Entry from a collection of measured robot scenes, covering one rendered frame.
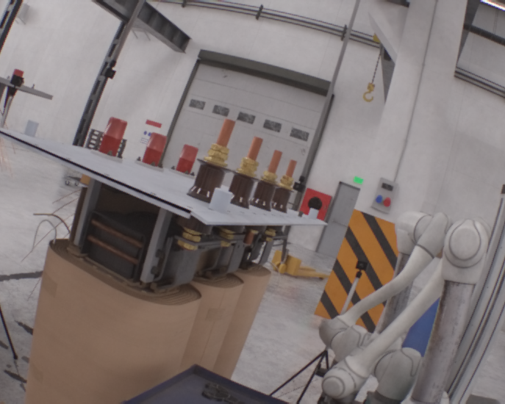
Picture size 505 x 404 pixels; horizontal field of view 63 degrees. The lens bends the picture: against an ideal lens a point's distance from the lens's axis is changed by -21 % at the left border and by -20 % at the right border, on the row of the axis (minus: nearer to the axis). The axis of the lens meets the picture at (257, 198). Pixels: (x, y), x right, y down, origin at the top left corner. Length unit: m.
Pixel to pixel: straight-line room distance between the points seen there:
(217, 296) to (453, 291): 0.82
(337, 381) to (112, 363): 0.64
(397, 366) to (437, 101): 5.24
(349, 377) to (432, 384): 0.26
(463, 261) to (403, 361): 0.83
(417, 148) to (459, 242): 5.43
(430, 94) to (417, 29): 1.04
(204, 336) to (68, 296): 0.59
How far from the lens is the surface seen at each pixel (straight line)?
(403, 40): 7.09
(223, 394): 1.31
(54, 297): 1.41
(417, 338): 6.32
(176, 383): 1.31
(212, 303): 1.70
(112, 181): 1.00
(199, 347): 1.76
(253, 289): 2.14
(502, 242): 1.93
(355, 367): 1.43
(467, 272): 1.31
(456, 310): 1.33
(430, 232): 1.91
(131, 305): 1.27
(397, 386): 2.02
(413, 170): 6.62
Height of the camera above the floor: 1.46
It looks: 2 degrees down
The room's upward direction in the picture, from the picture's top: 19 degrees clockwise
